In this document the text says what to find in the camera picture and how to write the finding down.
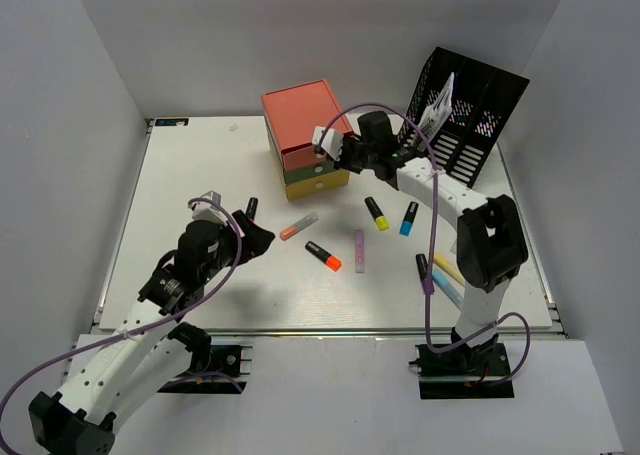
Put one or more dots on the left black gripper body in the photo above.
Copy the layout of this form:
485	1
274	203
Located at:
227	254

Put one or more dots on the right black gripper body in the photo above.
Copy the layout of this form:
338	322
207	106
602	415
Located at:
356	154

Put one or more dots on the orange grey highlighter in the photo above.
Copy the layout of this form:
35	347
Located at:
298	226

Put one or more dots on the pink black highlighter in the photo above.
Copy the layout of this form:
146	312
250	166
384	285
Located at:
251	208

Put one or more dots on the yellow bottom drawer box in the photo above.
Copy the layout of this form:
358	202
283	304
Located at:
316	184

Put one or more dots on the white printed paper booklet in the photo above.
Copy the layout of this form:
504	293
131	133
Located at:
435	114

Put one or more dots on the green drawer box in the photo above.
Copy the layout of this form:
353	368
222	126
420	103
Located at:
307	174

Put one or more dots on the black yellow highlighter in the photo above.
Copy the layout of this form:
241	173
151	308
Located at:
376	213

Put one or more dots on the black orange highlighter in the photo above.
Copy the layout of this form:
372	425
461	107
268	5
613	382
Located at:
323	255

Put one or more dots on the black blue highlighter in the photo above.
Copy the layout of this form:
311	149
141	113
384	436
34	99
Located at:
408	219

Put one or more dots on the coral top drawer box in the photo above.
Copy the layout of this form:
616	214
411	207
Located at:
292	114

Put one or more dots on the black purple highlighter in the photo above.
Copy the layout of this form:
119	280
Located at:
424	274

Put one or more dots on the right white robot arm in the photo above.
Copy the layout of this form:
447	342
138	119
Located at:
490	243

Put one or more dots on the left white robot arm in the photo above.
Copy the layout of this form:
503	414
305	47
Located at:
156	344

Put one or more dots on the pastel purple highlighter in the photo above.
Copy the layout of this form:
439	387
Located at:
359	249

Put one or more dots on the black three-slot file holder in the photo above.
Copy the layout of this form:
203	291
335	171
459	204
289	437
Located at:
483	99

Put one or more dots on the pastel yellow highlighter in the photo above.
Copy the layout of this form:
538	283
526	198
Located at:
448	267

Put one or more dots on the black label sticker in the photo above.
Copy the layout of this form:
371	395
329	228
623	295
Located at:
171	122

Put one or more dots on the pastel blue highlighter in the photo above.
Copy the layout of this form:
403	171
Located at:
447	288

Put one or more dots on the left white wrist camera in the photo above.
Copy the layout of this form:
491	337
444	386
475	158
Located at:
207	208

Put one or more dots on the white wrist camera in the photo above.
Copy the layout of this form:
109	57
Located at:
329	142
207	208

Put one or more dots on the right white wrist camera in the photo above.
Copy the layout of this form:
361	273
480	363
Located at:
329	142

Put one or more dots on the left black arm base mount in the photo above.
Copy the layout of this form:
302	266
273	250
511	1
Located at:
220	365

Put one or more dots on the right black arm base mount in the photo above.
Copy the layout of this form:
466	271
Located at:
464	373

